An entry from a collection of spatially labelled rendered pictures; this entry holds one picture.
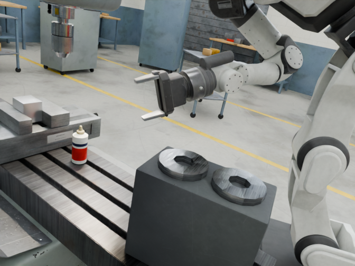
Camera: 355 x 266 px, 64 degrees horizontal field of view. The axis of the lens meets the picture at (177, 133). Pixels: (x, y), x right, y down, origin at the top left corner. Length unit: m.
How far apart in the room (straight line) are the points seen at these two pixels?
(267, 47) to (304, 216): 0.57
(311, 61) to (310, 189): 7.15
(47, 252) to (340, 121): 0.82
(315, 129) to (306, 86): 7.16
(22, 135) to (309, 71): 7.57
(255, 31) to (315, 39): 7.05
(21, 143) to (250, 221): 0.62
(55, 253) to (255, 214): 0.47
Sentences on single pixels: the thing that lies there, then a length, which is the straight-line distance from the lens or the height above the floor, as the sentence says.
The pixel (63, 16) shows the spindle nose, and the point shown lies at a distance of 0.70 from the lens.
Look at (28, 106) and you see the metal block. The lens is 0.87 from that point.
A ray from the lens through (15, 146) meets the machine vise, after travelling 0.84.
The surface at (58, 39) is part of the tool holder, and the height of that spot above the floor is 1.23.
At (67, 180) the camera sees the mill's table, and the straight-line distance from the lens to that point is 0.77.
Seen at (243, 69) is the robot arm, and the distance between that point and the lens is 0.90.
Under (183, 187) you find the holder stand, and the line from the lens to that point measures 0.45.
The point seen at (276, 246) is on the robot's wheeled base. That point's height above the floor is 0.57.
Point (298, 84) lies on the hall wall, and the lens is 8.10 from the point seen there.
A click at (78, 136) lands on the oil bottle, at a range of 0.80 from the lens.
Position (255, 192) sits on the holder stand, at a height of 1.10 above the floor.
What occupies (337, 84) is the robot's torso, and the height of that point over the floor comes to 1.24.
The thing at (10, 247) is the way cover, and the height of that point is 0.85.
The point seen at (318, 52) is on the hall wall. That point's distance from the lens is 7.99.
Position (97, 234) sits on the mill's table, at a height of 0.90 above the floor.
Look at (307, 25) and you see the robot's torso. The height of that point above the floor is 1.37.
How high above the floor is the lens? 1.34
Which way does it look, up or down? 23 degrees down
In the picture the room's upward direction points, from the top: 11 degrees clockwise
